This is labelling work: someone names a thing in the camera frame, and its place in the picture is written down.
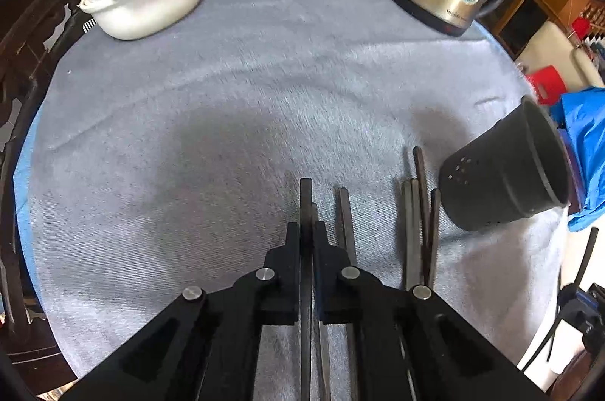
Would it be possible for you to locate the dark grey utensil holder cup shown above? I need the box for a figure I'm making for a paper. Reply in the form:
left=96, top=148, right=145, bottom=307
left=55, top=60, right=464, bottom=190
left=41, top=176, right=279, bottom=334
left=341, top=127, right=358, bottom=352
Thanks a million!
left=438, top=96, right=570, bottom=231

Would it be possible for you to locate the dark chopstick middle bundle one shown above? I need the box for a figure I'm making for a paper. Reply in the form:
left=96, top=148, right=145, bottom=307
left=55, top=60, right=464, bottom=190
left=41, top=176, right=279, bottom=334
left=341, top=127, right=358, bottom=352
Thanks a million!
left=402, top=178, right=422, bottom=290

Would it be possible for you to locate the dark chopstick middle bundle three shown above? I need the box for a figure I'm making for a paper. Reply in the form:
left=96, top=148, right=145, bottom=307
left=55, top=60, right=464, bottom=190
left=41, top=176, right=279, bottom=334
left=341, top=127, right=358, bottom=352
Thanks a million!
left=427, top=188, right=441, bottom=288

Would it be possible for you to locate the grey blue table cloth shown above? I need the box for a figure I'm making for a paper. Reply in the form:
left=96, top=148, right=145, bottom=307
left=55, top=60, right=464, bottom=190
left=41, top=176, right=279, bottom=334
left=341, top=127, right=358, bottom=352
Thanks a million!
left=14, top=0, right=566, bottom=400

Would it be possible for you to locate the dark chopstick middle bundle two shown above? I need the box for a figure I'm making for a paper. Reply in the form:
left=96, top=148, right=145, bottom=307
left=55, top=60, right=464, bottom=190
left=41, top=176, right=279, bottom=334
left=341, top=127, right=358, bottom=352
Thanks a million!
left=412, top=145, right=430, bottom=284

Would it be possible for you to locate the blue plastic bag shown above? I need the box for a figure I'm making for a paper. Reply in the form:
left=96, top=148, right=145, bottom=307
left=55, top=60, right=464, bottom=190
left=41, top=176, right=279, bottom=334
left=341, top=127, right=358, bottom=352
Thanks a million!
left=550, top=87, right=604, bottom=232

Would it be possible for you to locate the red plastic stool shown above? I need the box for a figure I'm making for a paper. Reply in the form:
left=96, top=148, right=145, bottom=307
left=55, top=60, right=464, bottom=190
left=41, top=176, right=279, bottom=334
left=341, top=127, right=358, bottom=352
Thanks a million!
left=526, top=65, right=567, bottom=106

